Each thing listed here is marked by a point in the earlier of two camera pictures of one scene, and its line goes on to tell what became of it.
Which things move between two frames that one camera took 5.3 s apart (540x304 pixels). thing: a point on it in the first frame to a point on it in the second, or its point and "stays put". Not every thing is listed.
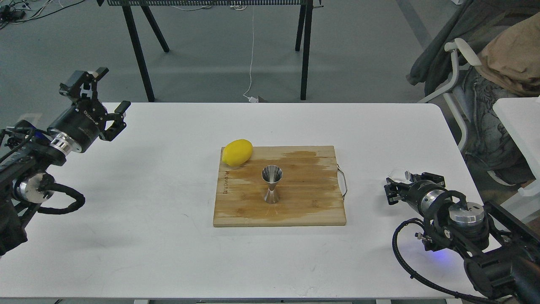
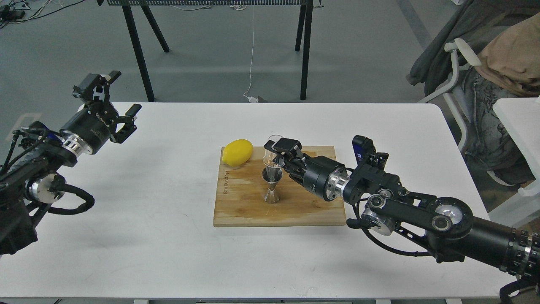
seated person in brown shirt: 505,34 stays put
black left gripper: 85,120 to 93,126
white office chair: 457,45 stays put
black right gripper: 413,193 to 325,177
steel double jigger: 271,174 stays put
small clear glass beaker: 400,174 to 269,156
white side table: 521,116 stays put
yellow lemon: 237,152 stays put
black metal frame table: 305,18 stays put
